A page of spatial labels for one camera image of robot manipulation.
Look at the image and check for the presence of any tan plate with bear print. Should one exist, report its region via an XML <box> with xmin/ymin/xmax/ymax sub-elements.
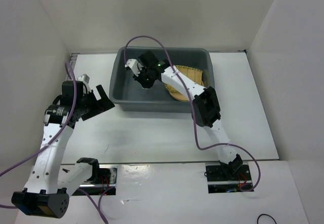
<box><xmin>165</xmin><ymin>81</ymin><xmax>205</xmax><ymax>102</ymax></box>

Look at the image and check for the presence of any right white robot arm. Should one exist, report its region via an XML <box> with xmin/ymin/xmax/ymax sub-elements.
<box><xmin>125</xmin><ymin>51</ymin><xmax>242</xmax><ymax>180</ymax></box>

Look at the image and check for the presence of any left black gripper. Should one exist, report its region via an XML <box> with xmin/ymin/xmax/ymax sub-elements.
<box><xmin>76</xmin><ymin>85</ymin><xmax>114</xmax><ymax>121</ymax></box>

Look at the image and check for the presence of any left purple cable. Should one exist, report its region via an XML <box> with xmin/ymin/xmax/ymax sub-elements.
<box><xmin>0</xmin><ymin>61</ymin><xmax>113</xmax><ymax>223</ymax></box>

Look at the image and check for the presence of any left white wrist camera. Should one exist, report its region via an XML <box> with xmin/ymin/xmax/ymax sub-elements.
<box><xmin>76</xmin><ymin>74</ymin><xmax>92</xmax><ymax>94</ymax></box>

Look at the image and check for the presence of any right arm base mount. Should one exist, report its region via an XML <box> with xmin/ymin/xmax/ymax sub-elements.
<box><xmin>204</xmin><ymin>163</ymin><xmax>254</xmax><ymax>194</ymax></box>

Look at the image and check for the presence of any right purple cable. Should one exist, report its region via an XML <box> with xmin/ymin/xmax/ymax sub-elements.
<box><xmin>124</xmin><ymin>35</ymin><xmax>262</xmax><ymax>192</ymax></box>

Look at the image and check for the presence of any purple cable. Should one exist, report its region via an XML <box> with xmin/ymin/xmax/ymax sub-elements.
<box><xmin>124</xmin><ymin>35</ymin><xmax>262</xmax><ymax>192</ymax></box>
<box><xmin>0</xmin><ymin>61</ymin><xmax>113</xmax><ymax>223</ymax></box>

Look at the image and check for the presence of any aluminium frame rail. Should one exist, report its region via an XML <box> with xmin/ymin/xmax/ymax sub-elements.
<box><xmin>65</xmin><ymin>53</ymin><xmax>79</xmax><ymax>80</ymax></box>

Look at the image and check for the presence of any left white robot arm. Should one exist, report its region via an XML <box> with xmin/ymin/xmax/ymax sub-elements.
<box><xmin>11</xmin><ymin>80</ymin><xmax>114</xmax><ymax>218</ymax></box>

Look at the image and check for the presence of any woven bamboo tray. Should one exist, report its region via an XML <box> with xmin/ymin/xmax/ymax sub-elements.
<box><xmin>161</xmin><ymin>65</ymin><xmax>204</xmax><ymax>95</ymax></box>

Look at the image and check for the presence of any black cable loop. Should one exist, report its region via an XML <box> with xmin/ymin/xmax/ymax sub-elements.
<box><xmin>257</xmin><ymin>214</ymin><xmax>277</xmax><ymax>224</ymax></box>

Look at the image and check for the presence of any grey plastic bin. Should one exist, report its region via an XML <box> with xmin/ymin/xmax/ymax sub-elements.
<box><xmin>109</xmin><ymin>47</ymin><xmax>215</xmax><ymax>113</ymax></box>

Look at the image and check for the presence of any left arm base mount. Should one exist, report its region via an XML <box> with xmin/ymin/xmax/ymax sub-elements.
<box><xmin>78</xmin><ymin>165</ymin><xmax>118</xmax><ymax>196</ymax></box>

